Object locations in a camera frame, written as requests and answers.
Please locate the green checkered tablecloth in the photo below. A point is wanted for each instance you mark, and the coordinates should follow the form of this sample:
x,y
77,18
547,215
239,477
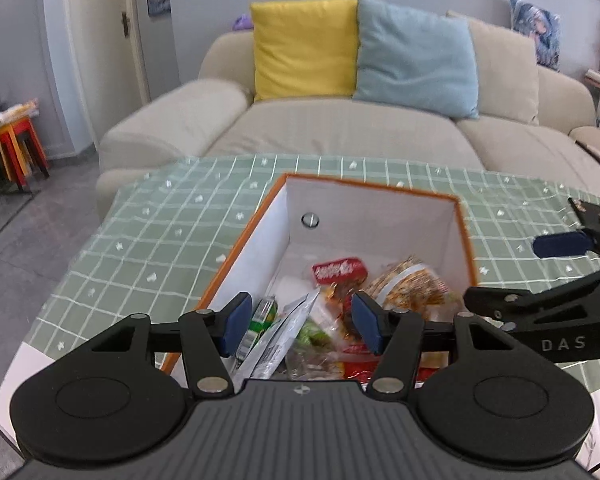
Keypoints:
x,y
180,220

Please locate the green snack tube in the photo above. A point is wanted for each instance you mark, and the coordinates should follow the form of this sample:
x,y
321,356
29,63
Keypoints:
x,y
262,317

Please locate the yellow stool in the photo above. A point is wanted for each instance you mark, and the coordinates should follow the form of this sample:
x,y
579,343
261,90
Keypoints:
x,y
5,136

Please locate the clear packet of white balls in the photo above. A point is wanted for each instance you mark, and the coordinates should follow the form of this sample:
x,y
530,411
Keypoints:
x,y
310,362

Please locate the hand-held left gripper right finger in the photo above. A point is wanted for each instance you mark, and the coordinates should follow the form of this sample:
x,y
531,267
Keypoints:
x,y
370,322

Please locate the beige sofa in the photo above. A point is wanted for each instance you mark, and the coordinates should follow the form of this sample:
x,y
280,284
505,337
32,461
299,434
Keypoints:
x,y
340,130

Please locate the white snack packet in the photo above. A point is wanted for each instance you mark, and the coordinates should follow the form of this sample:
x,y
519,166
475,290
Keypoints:
x,y
285,330

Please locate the white door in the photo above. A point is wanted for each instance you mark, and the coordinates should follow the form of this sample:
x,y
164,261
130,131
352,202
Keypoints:
x,y
100,60

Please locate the red label snack packet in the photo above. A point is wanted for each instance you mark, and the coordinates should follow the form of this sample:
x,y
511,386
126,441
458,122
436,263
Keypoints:
x,y
337,270

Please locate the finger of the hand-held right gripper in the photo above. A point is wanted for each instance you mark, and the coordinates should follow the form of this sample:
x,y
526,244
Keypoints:
x,y
560,245
505,307

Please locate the papers on stool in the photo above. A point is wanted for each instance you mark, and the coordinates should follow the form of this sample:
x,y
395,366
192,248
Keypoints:
x,y
15,112

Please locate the printed figure pillow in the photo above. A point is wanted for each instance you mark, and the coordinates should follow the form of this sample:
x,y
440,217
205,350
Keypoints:
x,y
535,30

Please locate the beige pillow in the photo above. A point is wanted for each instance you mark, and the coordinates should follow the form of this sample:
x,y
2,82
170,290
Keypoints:
x,y
505,75

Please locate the orange cardboard box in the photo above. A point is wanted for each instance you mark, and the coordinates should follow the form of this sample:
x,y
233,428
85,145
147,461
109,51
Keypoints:
x,y
370,230

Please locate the yellow pillow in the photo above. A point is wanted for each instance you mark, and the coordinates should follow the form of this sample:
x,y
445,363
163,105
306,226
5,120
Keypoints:
x,y
305,50

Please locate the dark red snack packet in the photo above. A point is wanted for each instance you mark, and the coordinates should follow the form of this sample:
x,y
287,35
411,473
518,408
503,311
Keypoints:
x,y
355,367

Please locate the red stool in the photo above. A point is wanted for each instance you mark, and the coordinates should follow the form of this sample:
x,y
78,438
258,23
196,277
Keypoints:
x,y
30,126

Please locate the orange nut snack bag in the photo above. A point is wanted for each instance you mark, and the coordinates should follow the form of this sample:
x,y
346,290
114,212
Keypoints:
x,y
410,285

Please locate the green raisin packet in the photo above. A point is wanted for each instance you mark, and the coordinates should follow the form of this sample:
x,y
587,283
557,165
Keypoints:
x,y
312,335

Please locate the light blue pillow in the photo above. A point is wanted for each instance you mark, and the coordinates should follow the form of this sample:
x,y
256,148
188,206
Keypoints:
x,y
415,60

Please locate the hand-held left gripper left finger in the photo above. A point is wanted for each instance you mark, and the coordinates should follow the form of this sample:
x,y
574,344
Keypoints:
x,y
237,322

